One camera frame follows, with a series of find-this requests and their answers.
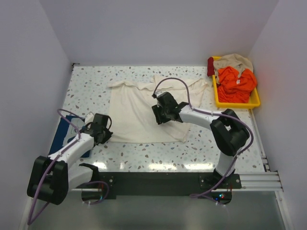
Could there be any purple cable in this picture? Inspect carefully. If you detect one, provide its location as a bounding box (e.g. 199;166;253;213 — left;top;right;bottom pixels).
152;77;255;204
27;109;110;226

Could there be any orange t shirt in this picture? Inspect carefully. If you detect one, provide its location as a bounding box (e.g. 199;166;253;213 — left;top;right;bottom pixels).
217;66;257;104

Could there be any folded blue white t shirt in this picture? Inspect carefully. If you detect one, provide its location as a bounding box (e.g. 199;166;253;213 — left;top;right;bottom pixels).
48;115;85;155

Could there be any yellow plastic bin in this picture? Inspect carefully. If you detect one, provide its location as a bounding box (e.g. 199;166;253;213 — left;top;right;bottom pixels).
211;57;260;109

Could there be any red cloth in bin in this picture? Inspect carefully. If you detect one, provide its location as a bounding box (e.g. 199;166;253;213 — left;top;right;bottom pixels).
207;57;215;77

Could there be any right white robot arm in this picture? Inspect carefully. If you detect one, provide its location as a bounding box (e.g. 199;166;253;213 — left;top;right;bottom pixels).
152;92;253;177

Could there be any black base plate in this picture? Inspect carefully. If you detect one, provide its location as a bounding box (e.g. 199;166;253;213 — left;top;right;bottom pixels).
77;164;242;204

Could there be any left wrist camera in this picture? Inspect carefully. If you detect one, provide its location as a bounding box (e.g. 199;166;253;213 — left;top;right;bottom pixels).
84;112;94;125

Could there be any beige t shirt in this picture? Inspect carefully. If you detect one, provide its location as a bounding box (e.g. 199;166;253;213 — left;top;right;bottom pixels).
213;54;254;78

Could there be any aluminium rail frame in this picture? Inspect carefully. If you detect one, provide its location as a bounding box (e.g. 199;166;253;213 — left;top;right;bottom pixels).
18;110;295;230

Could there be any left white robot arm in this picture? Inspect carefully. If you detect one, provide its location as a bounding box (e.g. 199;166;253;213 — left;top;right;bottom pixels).
27;112;112;205

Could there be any cream t shirt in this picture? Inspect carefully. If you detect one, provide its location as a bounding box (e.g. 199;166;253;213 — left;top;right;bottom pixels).
109;75;208;143

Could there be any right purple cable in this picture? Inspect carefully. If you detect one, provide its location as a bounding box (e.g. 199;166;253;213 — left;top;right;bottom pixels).
152;77;255;204

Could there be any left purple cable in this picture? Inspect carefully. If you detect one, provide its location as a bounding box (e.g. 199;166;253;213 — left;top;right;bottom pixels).
27;109;110;226

